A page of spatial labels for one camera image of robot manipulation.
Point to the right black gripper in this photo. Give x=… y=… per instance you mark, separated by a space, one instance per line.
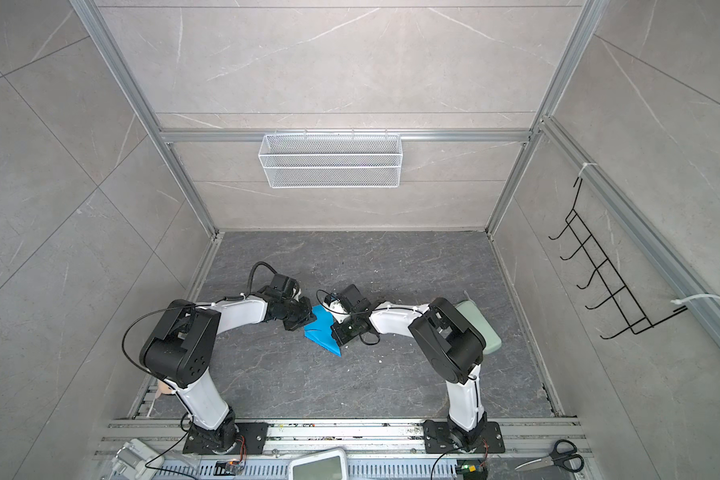
x=338 y=334

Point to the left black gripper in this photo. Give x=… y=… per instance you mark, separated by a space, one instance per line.
x=309 y=316

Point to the blue square paper sheet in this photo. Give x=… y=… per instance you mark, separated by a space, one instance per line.
x=319 y=331

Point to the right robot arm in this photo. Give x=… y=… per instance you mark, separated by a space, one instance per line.
x=454 y=338

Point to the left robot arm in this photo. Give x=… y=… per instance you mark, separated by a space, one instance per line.
x=179 y=350

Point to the white display device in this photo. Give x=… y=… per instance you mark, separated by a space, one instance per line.
x=324 y=465

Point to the plush doll toy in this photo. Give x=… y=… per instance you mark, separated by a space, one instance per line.
x=163 y=389

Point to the small orange circuit board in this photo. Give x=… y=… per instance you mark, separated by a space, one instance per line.
x=230 y=468

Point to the small green circuit board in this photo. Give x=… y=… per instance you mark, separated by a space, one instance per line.
x=472 y=471

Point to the white clamp device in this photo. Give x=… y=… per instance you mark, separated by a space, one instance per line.
x=135 y=460

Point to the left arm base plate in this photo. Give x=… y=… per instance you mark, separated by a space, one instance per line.
x=240 y=438

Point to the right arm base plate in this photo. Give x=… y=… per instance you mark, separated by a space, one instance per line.
x=443 y=436

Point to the white wire mesh basket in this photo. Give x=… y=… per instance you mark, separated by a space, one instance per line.
x=331 y=160

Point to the black handled scissors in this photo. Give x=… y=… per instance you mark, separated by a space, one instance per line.
x=564 y=455

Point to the black wire hook rack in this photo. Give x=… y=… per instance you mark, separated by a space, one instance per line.
x=634 y=319

